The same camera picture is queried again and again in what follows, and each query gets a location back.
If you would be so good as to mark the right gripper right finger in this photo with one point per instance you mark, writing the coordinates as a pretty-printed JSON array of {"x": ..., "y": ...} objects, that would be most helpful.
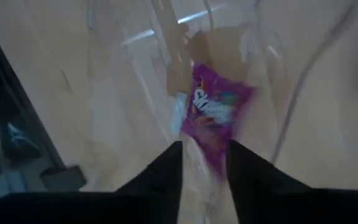
[{"x": 266, "y": 202}]

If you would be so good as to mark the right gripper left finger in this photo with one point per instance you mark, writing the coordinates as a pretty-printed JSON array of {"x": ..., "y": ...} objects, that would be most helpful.
[{"x": 154, "y": 199}]

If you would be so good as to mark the purple Skittles candy pack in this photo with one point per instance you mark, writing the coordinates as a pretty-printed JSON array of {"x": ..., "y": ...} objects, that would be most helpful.
[{"x": 216, "y": 109}]

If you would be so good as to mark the clear plastic bin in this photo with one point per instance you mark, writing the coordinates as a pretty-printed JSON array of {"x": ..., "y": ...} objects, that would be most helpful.
[{"x": 120, "y": 77}]

